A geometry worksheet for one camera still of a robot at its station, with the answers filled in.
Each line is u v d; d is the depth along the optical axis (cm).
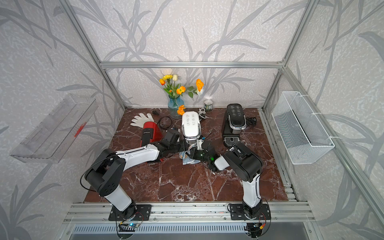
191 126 80
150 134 82
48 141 65
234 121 83
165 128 107
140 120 112
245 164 51
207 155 76
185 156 85
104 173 46
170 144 72
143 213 73
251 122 108
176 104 105
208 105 116
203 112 115
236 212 74
